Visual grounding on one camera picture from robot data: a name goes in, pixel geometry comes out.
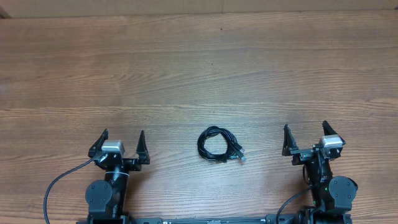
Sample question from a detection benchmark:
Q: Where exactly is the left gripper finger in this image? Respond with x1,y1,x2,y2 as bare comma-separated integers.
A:
136,130,150,164
88,129,109,158

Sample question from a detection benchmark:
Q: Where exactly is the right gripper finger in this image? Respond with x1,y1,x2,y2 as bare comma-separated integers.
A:
282,124,299,156
322,120,346,145

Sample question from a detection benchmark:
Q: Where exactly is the black USB cable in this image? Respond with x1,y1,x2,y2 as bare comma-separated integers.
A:
197,125,248,164

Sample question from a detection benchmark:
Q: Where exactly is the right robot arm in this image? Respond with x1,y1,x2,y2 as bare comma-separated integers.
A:
275,120,358,224

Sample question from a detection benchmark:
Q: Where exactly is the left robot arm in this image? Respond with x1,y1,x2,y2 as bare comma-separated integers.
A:
85,129,150,224

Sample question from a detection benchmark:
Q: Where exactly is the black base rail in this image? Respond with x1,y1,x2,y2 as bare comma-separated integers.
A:
76,213,354,224

